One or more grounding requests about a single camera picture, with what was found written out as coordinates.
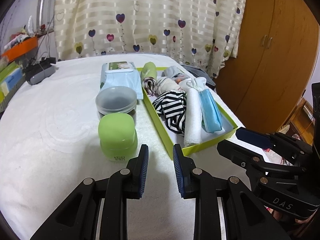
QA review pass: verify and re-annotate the blue tissue box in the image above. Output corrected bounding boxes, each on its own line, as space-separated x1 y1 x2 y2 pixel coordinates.
0 70 23 93

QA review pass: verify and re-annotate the light green flat box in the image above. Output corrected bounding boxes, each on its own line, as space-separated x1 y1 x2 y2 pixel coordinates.
0 64 19 83

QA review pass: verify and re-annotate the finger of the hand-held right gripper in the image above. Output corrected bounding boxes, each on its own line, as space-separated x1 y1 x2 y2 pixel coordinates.
217 139 304 178
236 127 313 155

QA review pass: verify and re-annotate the black and white striped cloth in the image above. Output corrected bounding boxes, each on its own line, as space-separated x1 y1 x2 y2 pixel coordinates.
152 91 187 135

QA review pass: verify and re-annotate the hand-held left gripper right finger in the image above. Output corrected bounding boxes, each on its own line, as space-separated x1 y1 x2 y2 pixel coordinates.
172 144 292 240

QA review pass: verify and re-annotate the lime green cardboard box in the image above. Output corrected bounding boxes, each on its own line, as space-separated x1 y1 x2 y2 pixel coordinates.
136 65 238 160

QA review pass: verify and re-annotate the cream curtain with heart print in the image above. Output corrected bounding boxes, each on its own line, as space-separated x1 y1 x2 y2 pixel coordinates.
54 0 248 78

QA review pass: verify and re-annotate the grey blue sock bundle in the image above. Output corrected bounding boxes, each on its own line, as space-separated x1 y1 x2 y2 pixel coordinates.
164 66 185 78

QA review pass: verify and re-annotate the clear jar with grey lid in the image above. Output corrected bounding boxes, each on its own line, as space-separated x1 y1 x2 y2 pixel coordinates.
95 86 138 123

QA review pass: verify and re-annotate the striped cream sock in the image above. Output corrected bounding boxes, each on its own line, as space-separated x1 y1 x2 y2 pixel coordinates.
155 77 182 97

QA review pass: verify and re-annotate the wooden wardrobe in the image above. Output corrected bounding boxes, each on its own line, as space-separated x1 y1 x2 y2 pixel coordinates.
215 0 320 133

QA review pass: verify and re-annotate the orange storage box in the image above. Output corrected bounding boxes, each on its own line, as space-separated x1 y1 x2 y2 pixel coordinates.
1 36 38 62

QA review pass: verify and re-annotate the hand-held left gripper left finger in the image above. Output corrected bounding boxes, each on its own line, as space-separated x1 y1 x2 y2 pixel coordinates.
29 144 150 240

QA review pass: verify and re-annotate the blue face mask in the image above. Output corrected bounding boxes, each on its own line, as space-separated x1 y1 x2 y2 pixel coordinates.
199 89 223 133

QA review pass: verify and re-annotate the wooden cabinet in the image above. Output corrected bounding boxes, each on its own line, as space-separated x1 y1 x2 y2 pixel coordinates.
282 97 315 140

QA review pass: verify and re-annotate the dark grey cloth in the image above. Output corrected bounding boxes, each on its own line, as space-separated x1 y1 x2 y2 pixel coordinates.
180 64 217 89

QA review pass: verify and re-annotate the green jar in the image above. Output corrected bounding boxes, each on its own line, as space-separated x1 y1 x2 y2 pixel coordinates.
98 113 138 162

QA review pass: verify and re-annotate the striped storage tray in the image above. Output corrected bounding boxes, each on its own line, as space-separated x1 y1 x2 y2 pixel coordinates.
0 82 27 113

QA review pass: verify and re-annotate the black and grey headset device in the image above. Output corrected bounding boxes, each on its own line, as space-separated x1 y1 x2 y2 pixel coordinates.
24 58 57 85

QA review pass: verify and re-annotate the window frame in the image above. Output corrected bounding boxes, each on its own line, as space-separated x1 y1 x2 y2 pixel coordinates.
37 0 57 34

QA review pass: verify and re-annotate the light blue wet wipes pack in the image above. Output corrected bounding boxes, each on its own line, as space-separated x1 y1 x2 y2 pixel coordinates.
100 62 143 100

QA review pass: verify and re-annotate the green towel with red trim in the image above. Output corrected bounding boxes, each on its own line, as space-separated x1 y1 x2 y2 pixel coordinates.
140 62 158 97

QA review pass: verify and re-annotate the white towel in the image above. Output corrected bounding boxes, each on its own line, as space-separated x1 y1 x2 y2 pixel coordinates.
184 87 204 146

